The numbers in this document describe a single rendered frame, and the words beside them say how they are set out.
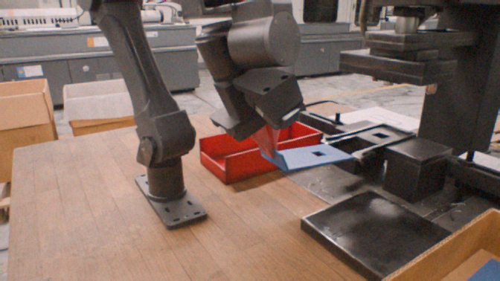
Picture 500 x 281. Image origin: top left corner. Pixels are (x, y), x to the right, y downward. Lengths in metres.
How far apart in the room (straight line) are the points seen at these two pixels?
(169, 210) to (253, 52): 0.32
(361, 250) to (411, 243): 0.07
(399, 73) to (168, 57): 4.60
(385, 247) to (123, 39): 0.49
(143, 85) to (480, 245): 0.54
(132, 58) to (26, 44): 4.33
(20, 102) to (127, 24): 2.05
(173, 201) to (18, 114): 2.09
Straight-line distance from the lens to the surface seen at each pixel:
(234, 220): 0.56
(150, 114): 0.54
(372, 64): 0.65
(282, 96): 0.36
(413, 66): 0.60
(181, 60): 5.14
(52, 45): 4.87
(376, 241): 0.51
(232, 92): 0.41
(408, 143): 0.69
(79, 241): 0.58
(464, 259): 0.55
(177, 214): 0.57
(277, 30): 0.36
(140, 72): 0.56
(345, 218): 0.55
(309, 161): 0.54
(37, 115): 2.61
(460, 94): 0.86
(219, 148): 0.76
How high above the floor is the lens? 1.22
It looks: 22 degrees down
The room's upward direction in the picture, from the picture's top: straight up
